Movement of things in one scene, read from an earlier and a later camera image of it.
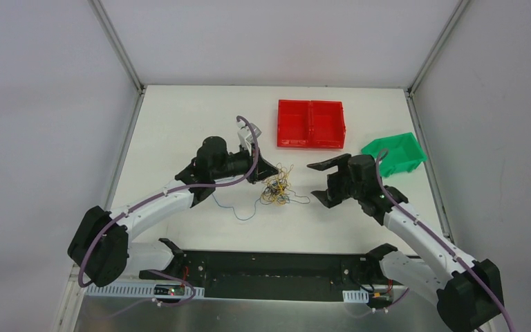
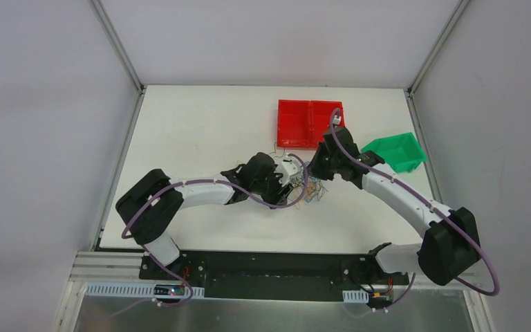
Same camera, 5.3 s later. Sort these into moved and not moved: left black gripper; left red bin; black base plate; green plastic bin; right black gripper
Moved: right black gripper; left black gripper
Not moved: green plastic bin; black base plate; left red bin
